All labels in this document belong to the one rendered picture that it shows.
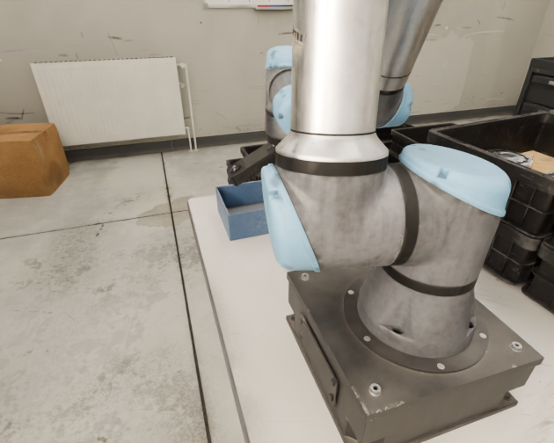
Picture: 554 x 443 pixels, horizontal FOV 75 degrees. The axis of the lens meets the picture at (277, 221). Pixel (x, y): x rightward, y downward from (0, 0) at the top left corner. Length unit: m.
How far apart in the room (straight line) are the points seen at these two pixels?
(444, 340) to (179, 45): 3.07
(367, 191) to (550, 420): 0.43
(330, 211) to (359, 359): 0.21
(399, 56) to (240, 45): 2.88
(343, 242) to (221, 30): 3.06
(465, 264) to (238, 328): 0.38
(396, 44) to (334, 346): 0.40
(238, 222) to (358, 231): 0.50
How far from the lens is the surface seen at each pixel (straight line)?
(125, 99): 3.25
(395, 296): 0.47
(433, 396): 0.48
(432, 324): 0.48
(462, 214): 0.40
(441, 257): 0.43
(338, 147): 0.34
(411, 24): 0.54
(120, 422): 1.45
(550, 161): 1.15
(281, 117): 0.56
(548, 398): 0.68
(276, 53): 0.66
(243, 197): 0.97
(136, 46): 3.30
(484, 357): 0.54
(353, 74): 0.35
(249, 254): 0.80
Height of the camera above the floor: 1.18
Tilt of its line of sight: 32 degrees down
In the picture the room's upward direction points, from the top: straight up
